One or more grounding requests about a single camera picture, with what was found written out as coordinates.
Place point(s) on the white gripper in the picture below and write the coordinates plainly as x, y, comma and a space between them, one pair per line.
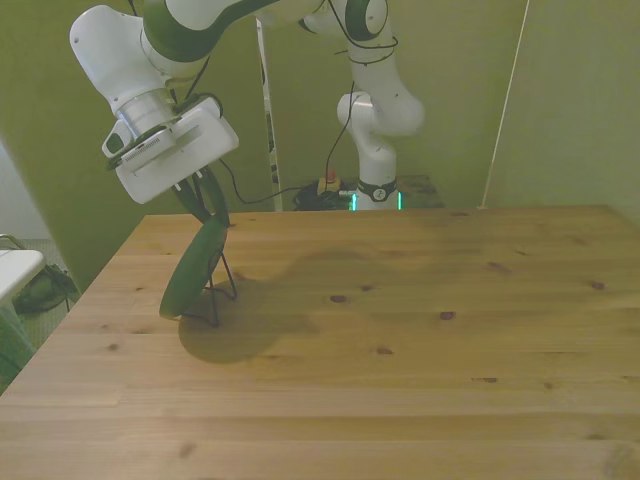
190, 150

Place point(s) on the dark green round plate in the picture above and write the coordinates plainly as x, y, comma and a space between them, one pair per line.
187, 275

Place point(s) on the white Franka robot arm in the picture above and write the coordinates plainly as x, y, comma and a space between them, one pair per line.
120, 65

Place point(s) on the red emergency stop button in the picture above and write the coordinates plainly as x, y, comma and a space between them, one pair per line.
330, 176

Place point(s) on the dark bag on floor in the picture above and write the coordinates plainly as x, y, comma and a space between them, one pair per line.
40, 295

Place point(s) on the white side table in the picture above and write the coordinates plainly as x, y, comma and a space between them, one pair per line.
15, 270

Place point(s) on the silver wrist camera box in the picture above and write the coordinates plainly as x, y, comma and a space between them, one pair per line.
141, 149

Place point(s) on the white upright post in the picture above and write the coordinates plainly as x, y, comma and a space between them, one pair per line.
270, 125

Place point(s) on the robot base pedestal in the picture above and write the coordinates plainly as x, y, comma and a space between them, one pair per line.
420, 190

